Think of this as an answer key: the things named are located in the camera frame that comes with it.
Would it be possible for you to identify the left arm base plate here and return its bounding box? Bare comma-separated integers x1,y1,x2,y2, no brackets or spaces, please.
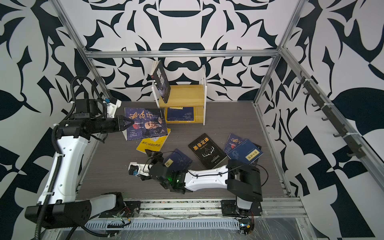
99,201,142,218

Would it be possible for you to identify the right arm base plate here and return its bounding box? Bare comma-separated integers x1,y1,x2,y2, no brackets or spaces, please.
221,200,263,218

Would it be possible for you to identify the aluminium frame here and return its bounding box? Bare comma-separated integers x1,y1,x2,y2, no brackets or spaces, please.
51,1,384,188

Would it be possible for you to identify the white cable duct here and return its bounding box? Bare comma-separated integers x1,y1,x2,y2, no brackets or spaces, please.
86,219,240,231

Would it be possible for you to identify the purple book under right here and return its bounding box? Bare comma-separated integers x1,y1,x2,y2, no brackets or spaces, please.
223,133,245,154

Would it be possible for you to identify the yellow book in shelf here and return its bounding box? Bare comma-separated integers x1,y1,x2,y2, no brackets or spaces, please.
164,106,199,124

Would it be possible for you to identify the black Murphy's law book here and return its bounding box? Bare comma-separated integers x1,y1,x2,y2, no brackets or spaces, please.
188,134,227,169

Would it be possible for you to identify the white wooden bookshelf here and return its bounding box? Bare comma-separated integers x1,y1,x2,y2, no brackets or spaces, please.
152,66,208,125

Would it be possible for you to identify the yellow cartoon cover book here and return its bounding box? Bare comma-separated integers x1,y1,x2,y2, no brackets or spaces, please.
136,128,171,154

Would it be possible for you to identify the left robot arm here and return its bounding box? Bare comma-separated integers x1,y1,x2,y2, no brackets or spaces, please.
25,98,134,233

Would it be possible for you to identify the navy book yellow label right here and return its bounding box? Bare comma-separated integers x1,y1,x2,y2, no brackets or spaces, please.
227,140,263,165

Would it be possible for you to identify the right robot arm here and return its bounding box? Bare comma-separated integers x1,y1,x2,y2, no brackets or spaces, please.
137,150,263,218

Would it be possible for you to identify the navy Yijing book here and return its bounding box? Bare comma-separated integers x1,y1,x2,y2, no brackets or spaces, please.
163,149,193,172

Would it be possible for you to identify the black corrugated cable hose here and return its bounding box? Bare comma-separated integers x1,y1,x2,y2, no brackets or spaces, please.
33,74,133,240

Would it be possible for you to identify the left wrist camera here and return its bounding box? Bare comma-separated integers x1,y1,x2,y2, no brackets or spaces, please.
104,97,122,118

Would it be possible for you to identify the purple Guiguzi portrait book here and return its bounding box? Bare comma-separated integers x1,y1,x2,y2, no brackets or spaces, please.
123,108,168,141

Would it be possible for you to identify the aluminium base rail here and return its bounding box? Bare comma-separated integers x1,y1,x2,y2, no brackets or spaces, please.
125,198,308,219

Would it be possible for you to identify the black book leaning on shelf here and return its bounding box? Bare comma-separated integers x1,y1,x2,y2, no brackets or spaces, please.
150,60,171,104

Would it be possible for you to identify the small electronics board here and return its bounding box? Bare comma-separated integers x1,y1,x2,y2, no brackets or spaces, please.
238,218,255,235

